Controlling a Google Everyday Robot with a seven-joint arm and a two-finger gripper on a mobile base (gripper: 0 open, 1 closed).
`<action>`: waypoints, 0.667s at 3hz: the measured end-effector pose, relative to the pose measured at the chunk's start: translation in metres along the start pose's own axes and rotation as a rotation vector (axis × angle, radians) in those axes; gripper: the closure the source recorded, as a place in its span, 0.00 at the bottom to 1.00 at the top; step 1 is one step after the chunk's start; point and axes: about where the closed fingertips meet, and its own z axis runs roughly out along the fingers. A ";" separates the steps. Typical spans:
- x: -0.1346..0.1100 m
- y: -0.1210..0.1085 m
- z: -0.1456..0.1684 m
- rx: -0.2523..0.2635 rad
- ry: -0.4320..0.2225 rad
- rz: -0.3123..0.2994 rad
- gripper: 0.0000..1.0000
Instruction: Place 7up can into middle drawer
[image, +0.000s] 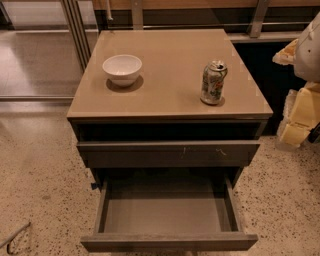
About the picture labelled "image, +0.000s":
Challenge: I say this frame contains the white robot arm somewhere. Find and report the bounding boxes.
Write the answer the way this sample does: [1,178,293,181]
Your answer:
[272,13,320,150]

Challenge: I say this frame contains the brown drawer cabinet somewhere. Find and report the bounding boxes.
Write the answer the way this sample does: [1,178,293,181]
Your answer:
[67,29,272,182]

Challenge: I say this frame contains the white ceramic bowl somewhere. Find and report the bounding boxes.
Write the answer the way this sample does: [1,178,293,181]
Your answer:
[102,54,142,87]

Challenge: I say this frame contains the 7up soda can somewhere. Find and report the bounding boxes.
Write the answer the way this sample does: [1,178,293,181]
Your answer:
[200,60,228,105]

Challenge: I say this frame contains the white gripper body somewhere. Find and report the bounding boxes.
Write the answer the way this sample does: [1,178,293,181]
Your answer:
[283,82,320,130]

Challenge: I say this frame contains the open middle drawer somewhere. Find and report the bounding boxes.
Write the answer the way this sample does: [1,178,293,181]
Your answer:
[81,174,258,253]

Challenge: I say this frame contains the closed top drawer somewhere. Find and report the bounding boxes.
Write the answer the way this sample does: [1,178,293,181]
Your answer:
[77,140,259,168]

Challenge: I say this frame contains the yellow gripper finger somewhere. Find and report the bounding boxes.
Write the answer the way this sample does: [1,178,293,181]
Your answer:
[279,122,310,147]
[272,39,298,65]

